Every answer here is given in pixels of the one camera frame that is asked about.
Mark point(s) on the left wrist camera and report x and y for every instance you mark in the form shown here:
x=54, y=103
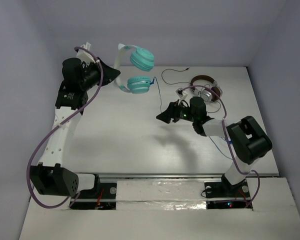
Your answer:
x=84, y=54

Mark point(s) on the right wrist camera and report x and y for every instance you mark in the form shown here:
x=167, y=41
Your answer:
x=182, y=95

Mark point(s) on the teal cat-ear headphones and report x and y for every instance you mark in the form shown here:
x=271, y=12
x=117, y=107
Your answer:
x=143, y=61

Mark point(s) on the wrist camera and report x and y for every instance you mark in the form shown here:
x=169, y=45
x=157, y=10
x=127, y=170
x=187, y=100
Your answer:
x=84, y=54
x=182, y=95

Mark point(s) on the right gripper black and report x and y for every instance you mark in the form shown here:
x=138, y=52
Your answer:
x=170, y=113

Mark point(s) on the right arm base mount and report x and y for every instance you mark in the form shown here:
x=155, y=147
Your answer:
x=221, y=198

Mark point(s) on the white foam board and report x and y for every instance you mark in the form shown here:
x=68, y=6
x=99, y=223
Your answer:
x=171, y=210

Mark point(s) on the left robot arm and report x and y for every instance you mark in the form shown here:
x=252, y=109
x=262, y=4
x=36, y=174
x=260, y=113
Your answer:
x=49, y=177

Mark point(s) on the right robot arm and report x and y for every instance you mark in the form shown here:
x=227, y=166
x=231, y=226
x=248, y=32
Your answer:
x=246, y=140

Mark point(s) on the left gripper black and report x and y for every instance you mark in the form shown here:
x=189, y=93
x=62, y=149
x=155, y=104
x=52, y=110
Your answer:
x=101, y=74

